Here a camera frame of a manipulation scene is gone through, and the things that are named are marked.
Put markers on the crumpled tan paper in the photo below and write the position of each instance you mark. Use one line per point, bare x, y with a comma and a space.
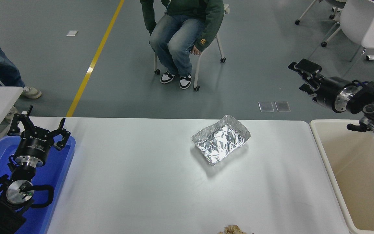
234, 230

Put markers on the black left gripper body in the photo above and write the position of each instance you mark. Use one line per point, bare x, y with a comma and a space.
34, 148

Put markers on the person's left hand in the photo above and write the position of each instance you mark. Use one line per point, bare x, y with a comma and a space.
196, 50

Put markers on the clear floor plate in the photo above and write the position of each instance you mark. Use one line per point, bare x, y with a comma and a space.
266, 107
282, 106

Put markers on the grey chair with castors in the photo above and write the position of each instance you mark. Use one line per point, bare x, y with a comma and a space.
195, 76

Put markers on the blue plastic tray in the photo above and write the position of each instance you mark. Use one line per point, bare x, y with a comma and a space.
60, 169

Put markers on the white shell chair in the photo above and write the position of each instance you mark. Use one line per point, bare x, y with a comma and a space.
355, 19

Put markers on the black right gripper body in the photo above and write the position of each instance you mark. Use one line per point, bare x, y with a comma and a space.
328, 91

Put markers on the large pale plastic bin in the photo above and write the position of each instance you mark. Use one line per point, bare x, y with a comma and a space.
362, 175

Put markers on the silver foil tray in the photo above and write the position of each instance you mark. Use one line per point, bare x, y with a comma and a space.
219, 143

